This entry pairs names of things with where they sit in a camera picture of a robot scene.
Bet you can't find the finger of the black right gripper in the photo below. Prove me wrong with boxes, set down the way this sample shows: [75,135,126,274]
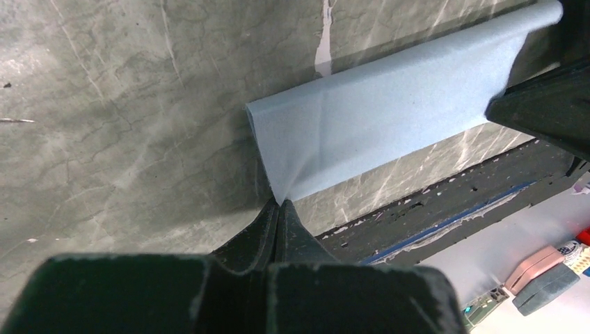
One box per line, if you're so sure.
[486,1,589,160]

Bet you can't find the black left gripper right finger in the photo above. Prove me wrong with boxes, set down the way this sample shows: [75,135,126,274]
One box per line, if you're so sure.
[273,200,339,272]

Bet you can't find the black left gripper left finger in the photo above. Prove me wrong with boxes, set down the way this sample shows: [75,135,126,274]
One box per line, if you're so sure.
[212,198,280,274]

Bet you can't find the light blue cloth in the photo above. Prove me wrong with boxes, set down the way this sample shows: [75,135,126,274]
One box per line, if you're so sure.
[246,1,563,202]

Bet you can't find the black base frame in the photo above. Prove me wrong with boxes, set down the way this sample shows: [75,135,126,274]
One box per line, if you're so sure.
[317,139,589,264]

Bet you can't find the pink and grey objects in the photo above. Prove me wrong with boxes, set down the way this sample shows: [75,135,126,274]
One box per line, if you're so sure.
[504,240,583,316]

